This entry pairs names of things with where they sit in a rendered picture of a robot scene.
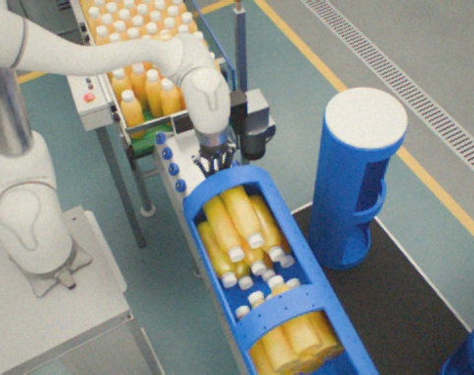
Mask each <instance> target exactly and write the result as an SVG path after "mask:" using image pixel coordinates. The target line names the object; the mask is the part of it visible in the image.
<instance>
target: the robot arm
mask: <svg viewBox="0 0 474 375"><path fill-rule="evenodd" d="M141 62H146V63H153V64H155V65H156V66H158V69H159V72H160V73H161V76H165V78H167V79H168V80H170V81H171V82H173V83H174V85H175V86H177V87H180V88H181V92H182V94H183V96H184V102H185V104H186V107H187V110H188V114H189V115H190V117H191V121H192V122H193V123H194V134H195V136H196V137H197V140H198V142H199V151H198V154H197V156H195V155H193V156H192V157H191V159H192V161H193V162H194V164H195V165H196V166H197V167H199V169H200V171H201V173H202V174H203V177H204V178H205V179H207V177H210V176H212V175H213V174H214V173H217V172H220V171H221V170H226V169H228V168H230V167H231V165H232V162H233V156H234V153H236V151H237V146H236V145H235V144H234V142H232V143H230V144H228V143H227V137H228V136H229V134H230V131H229V117H230V92H229V89H228V86H227V82H226V80H225V79H224V77H223V75H222V74H221V73H220V71H219V70H217V68H216V66H215V63H214V61H213V59H212V57H211V56H210V53H209V51H208V50H207V47H206V46H205V45H204V44H203V42H202V41H201V40H200V39H199V38H198V37H196V36H194V35H193V34H190V33H187V32H182V33H179V34H176V35H175V36H174V37H172V38H171V39H170V40H168V41H166V42H165V41H160V40H151V39H134V40H125V41H121V42H116V43H113V44H104V45H100V46H95V47H85V46H80V45H77V44H72V43H71V42H68V41H67V40H64V39H63V38H62V37H58V36H57V35H55V34H52V33H51V32H50V31H47V30H45V29H44V28H42V27H40V26H39V25H37V24H35V23H33V22H32V21H29V20H28V19H24V18H23V17H20V16H19V15H16V14H14V13H13V12H9V11H8V10H7V0H0V241H1V242H2V244H3V246H4V247H5V248H6V251H8V252H9V253H10V254H9V255H8V258H9V259H10V261H12V262H13V263H14V264H16V265H17V267H18V268H19V270H20V271H21V272H22V274H23V275H24V277H25V278H26V280H28V283H29V284H30V285H31V287H32V290H33V293H34V295H35V297H37V298H39V299H40V298H43V297H45V295H46V294H47V293H48V292H49V291H50V290H52V288H54V287H55V286H57V285H58V284H59V283H62V284H64V285H65V287H67V289H68V290H73V289H74V287H76V283H75V282H74V280H73V278H72V277H71V275H72V274H73V273H75V272H76V271H79V270H80V269H81V268H84V267H87V266H88V265H90V264H91V263H92V262H93V258H92V256H91V255H90V254H88V253H87V252H86V251H84V249H83V248H81V247H80V244H78V243H77V241H76V240H75V239H74V237H73V236H72V235H70V232H69V231H68V230H67V226H66V225H65V216H64V214H63V212H62V209H61V205H60V202H59V200H58V192H57V183H56V177H55V169H54V165H53V162H52V159H51V154H50V152H49V150H48V148H47V145H46V143H45V140H44V139H43V138H42V136H41V135H39V134H38V133H37V132H35V131H32V130H31V127H30V124H29V121H28V115H27V113H26V110H25V104H24V102H23V98H22V91H21V88H20V83H19V79H18V77H17V75H16V69H25V70H33V71H39V72H45V73H56V74H61V75H67V76H97V75H101V74H104V73H107V72H111V71H113V70H116V69H120V68H122V67H125V66H129V65H132V64H134V63H141ZM224 153H226V156H225V159H224V162H223V155H224ZM200 157H202V158H203V159H205V160H207V164H208V171H207V170H206V169H205V168H204V167H203V164H202V163H201V161H200V160H201V159H200ZM216 159H217V169H216V170H215V168H214V160H216Z"/></svg>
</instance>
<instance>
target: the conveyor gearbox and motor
mask: <svg viewBox="0 0 474 375"><path fill-rule="evenodd" d="M245 93H246V96H247V100H248V108H249V110H248V118H244V119H242V123H243V134H242V135H239V144H240V146H239V149H240V153H241V155H242V157H244V158H245V159H246V160H259V159H261V158H262V157H263V156H264V155H265V153H266V144H267V143H268V142H269V141H270V140H271V139H272V137H273V136H274V135H275V134H276V123H275V122H274V121H273V119H272V117H271V115H270V114H269V106H270V105H269V104H268V102H266V99H265V98H264V96H262V91H261V90H259V89H254V90H252V91H249V92H245ZM266 138H269V139H268V140H267V141H266Z"/></svg>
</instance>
